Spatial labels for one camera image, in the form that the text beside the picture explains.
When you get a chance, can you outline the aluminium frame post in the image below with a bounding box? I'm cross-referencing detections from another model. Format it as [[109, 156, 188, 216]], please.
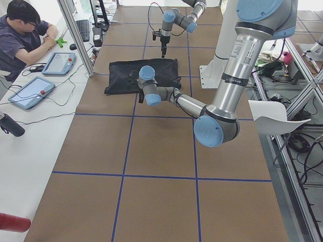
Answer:
[[57, 0, 94, 77]]

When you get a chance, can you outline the black graphic t-shirt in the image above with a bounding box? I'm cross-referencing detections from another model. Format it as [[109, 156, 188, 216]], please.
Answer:
[[104, 58, 181, 95]]

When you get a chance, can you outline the black keyboard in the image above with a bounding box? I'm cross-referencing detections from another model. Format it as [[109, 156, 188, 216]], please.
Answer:
[[75, 20, 90, 42]]

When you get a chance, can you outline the far blue teach pendant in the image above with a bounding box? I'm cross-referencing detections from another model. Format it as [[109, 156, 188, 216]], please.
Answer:
[[41, 52, 76, 76]]

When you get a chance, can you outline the white curved chair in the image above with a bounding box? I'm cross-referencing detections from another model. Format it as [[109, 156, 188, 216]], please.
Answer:
[[248, 100, 311, 135]]

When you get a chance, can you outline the black power box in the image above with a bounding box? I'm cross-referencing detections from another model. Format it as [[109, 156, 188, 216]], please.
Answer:
[[92, 27, 103, 47]]

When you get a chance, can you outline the brown paper table cover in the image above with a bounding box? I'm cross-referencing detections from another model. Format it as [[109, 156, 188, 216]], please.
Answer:
[[25, 7, 288, 241]]

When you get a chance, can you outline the person in blue shirt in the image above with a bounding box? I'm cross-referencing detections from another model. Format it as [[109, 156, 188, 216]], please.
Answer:
[[1, 0, 58, 82]]

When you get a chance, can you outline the black computer mouse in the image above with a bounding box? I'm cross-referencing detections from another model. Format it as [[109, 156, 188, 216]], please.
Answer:
[[69, 44, 77, 50]]

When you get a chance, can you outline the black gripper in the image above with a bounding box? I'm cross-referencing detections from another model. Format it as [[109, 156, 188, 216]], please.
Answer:
[[152, 29, 171, 58], [127, 71, 144, 103]]

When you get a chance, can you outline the red cylinder bottle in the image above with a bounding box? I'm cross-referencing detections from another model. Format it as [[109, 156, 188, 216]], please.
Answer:
[[1, 213, 31, 232]]

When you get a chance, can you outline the green plastic toy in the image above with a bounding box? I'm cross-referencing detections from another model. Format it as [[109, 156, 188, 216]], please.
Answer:
[[56, 37, 67, 48]]

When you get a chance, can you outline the near blue teach pendant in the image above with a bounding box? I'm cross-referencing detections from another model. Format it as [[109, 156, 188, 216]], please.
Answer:
[[8, 76, 56, 110]]

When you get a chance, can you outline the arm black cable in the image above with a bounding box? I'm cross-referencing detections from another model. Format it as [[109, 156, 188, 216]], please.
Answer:
[[147, 2, 187, 36]]

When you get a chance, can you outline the black water bottle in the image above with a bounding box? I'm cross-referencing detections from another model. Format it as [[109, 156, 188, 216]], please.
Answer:
[[1, 112, 25, 137]]

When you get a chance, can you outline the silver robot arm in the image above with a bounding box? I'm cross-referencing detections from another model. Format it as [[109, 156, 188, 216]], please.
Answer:
[[152, 0, 207, 58], [135, 1, 298, 147]]

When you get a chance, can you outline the blue teach pendant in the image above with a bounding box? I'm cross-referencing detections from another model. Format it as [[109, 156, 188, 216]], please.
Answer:
[[41, 52, 76, 76], [8, 76, 56, 110]]

